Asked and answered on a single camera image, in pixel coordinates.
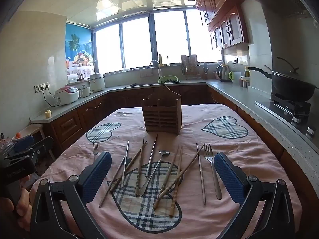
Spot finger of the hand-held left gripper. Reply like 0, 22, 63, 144
12, 135, 35, 153
31, 137, 54, 165

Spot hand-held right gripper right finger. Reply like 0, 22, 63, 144
214, 151, 296, 239

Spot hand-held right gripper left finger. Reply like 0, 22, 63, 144
29, 151, 112, 239

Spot wooden chopstick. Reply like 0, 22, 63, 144
135, 138, 145, 196
153, 143, 206, 210
159, 145, 180, 197
99, 141, 148, 208
110, 143, 147, 193
169, 146, 183, 217

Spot wooden utensil holder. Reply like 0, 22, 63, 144
141, 85, 182, 135

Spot person's left hand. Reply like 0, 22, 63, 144
0, 175, 32, 231

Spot large metal fork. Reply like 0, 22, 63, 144
203, 144, 222, 200

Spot light wooden stool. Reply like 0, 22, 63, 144
15, 124, 46, 142

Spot metal chopstick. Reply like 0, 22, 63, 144
146, 134, 158, 178
122, 140, 130, 189
196, 143, 207, 204

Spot dark wooden lower cabinets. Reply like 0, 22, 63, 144
41, 85, 319, 219

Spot pink plaid heart tablecloth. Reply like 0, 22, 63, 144
30, 103, 303, 239

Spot white red rice cooker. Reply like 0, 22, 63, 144
54, 86, 80, 105

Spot small white pot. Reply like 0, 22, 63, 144
79, 85, 91, 98

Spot metal spoon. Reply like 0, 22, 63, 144
139, 150, 171, 196

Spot large white electric cooker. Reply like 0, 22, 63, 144
89, 73, 105, 93

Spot grey kitchen countertop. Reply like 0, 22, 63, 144
30, 78, 319, 195

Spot gas stove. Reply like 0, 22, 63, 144
255, 93, 319, 140

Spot kitchen sink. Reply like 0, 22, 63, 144
126, 82, 160, 88

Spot white pitcher green lid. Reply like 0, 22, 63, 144
229, 71, 242, 84

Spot electric kettle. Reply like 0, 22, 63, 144
216, 64, 231, 82

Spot blue palm print blind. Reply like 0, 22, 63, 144
65, 22, 96, 75

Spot black wok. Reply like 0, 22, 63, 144
248, 66, 317, 102

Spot metal dish rack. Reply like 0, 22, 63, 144
182, 63, 203, 80

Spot green basin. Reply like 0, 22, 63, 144
158, 75, 180, 84

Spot metal faucet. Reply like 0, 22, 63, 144
149, 60, 162, 81

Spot wok lid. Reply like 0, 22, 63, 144
264, 56, 319, 90

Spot wooden cutting board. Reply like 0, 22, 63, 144
181, 54, 198, 68

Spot kitchen window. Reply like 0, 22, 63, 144
93, 10, 222, 74

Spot wooden upper cabinets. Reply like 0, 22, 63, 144
196, 0, 250, 51

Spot wall socket strip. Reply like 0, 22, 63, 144
34, 82, 50, 94

